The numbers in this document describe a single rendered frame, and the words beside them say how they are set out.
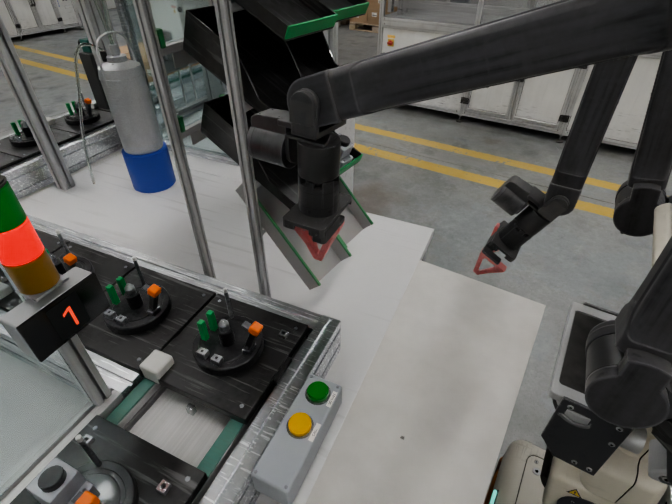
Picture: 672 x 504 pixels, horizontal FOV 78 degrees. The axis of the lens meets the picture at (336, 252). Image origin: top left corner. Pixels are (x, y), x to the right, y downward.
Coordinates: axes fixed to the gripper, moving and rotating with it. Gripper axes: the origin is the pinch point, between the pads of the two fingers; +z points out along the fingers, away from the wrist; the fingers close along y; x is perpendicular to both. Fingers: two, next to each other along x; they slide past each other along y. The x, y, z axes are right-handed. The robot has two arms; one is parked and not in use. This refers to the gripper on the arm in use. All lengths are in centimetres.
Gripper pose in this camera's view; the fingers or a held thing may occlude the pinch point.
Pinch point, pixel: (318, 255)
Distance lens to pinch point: 65.8
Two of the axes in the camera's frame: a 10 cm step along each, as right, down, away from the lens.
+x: 9.0, 2.9, -3.1
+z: -0.3, 7.7, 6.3
